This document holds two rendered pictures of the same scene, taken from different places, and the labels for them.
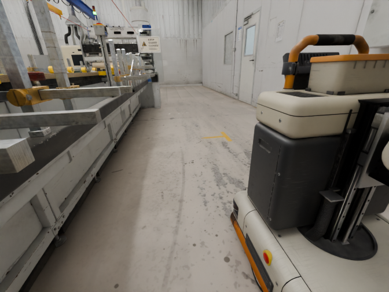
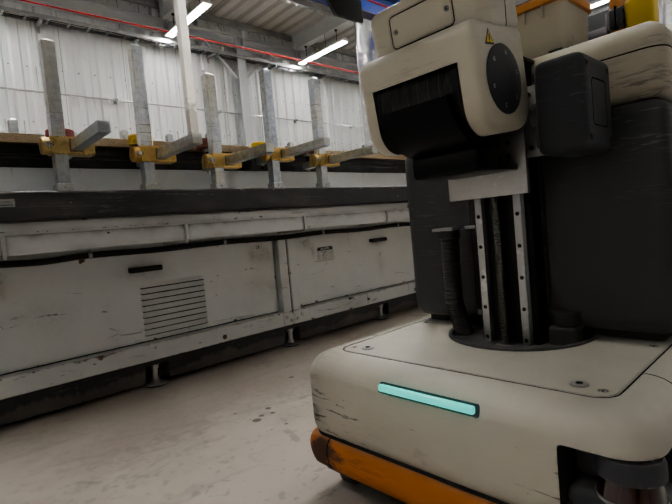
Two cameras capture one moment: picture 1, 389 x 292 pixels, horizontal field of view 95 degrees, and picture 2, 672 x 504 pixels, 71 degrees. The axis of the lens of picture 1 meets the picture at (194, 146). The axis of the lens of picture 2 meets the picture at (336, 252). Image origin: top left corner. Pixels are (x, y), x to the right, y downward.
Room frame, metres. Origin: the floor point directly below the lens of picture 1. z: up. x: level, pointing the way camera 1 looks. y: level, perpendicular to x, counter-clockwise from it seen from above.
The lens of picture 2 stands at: (-0.29, -1.14, 0.53)
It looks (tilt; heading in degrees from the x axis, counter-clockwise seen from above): 3 degrees down; 56
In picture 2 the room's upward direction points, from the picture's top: 5 degrees counter-clockwise
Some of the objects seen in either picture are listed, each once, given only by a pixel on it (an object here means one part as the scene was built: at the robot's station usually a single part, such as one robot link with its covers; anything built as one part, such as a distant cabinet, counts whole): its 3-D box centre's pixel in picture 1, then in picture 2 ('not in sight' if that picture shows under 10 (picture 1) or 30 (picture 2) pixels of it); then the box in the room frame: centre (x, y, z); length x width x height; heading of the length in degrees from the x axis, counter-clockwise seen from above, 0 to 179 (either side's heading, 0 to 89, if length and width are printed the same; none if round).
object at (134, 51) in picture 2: not in sight; (142, 120); (0.11, 0.47, 0.93); 0.04 x 0.04 x 0.48; 8
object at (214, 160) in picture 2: not in sight; (221, 161); (0.38, 0.51, 0.80); 0.14 x 0.06 x 0.05; 8
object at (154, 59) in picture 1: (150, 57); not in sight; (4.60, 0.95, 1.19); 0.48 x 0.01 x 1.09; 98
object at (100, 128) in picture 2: not in sight; (80, 143); (-0.09, 0.38, 0.83); 0.43 x 0.03 x 0.04; 98
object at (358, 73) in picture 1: (349, 73); (524, 46); (0.65, -0.54, 0.87); 0.23 x 0.15 x 0.11; 99
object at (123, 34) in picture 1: (124, 69); not in sight; (4.87, 1.71, 0.95); 1.65 x 0.70 x 1.90; 98
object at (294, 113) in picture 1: (332, 151); (529, 180); (0.63, -0.55, 0.59); 0.55 x 0.34 x 0.83; 99
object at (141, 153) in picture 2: not in sight; (153, 155); (0.13, 0.47, 0.82); 0.14 x 0.06 x 0.05; 8
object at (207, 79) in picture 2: not in sight; (214, 141); (0.35, 0.50, 0.87); 0.04 x 0.04 x 0.48; 8
